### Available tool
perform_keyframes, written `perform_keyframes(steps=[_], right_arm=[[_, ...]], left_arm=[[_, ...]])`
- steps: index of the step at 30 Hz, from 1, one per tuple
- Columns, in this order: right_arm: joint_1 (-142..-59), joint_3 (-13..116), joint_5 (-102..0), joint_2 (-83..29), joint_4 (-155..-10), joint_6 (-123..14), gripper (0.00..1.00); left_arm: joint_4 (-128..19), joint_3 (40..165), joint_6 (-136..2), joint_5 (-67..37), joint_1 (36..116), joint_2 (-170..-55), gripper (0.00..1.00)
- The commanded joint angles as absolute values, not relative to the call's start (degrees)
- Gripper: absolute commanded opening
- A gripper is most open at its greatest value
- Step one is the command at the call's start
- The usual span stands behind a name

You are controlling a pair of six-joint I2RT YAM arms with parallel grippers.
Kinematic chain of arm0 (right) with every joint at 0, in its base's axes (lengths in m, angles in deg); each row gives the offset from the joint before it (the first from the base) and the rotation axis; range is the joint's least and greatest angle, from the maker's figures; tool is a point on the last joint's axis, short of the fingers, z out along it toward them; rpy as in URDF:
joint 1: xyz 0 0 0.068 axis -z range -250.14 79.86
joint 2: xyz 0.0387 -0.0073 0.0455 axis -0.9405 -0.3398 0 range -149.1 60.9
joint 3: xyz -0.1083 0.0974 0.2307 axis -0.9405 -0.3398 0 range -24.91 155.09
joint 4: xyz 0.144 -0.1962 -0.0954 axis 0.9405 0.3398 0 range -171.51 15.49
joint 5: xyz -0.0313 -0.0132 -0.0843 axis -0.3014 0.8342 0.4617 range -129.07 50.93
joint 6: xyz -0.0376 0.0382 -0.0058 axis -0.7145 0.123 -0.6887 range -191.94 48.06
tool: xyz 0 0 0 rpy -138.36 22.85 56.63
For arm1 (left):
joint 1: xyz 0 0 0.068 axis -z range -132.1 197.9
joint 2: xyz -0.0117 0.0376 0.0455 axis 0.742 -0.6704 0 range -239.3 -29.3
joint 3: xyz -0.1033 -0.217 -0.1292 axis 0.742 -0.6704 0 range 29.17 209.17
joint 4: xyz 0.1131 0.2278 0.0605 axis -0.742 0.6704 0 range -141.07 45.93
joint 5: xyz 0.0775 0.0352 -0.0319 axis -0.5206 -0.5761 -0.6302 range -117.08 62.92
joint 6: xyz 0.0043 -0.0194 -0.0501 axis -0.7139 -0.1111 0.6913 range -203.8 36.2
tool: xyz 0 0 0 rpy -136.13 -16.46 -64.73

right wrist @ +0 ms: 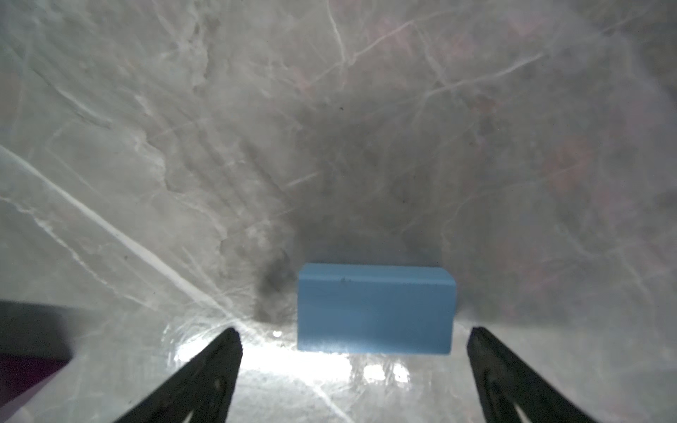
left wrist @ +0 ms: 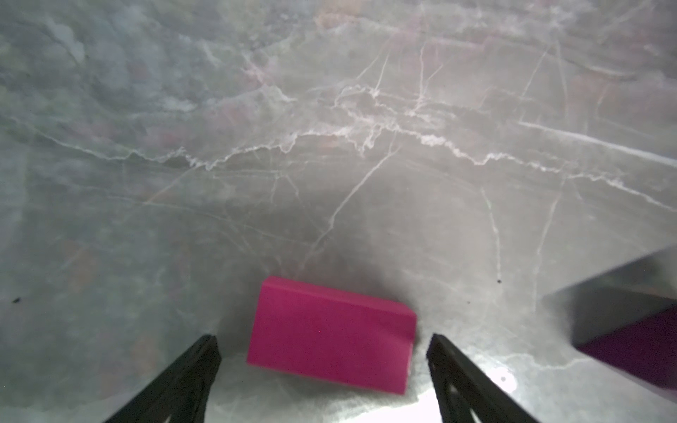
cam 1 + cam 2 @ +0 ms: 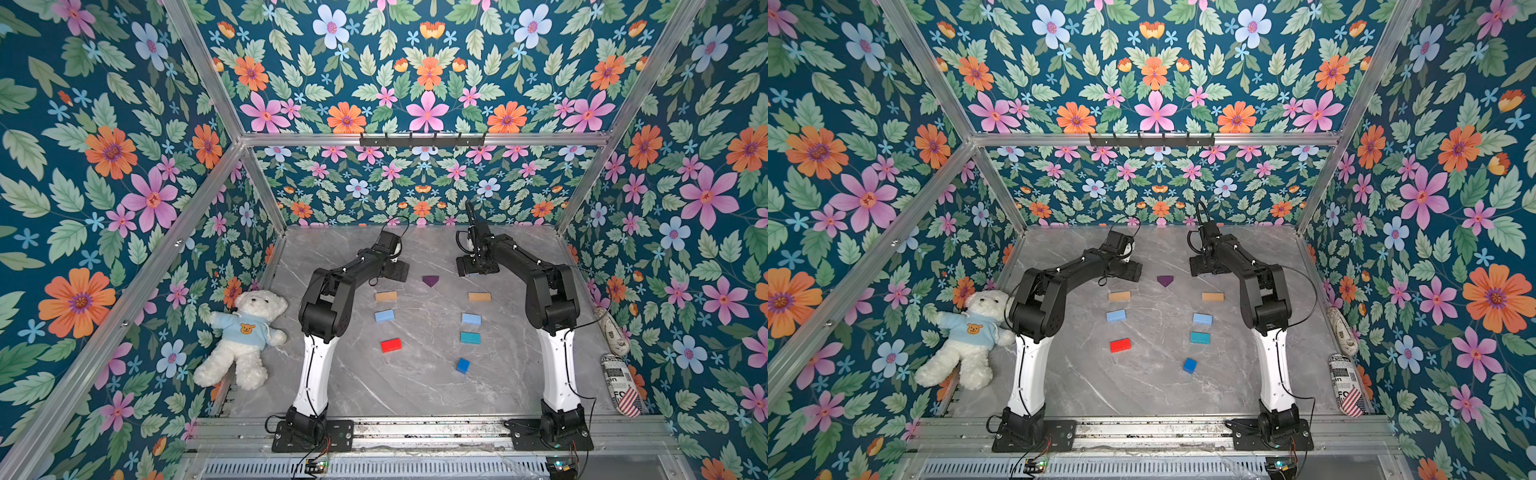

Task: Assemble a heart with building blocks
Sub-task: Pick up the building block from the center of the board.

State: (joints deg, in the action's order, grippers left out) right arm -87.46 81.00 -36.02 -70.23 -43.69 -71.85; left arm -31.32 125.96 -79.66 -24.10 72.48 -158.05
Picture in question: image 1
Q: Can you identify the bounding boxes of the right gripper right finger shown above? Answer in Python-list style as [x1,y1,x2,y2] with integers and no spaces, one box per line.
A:
[466,327,593,423]

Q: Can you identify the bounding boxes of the purple triangle block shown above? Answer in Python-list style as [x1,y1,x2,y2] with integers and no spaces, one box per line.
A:
[1,354,70,415]

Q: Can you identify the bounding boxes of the light blue block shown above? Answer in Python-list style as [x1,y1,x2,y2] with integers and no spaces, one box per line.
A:
[297,264,457,354]

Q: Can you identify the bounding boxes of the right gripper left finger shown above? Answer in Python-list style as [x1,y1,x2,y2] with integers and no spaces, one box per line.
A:
[116,328,243,423]

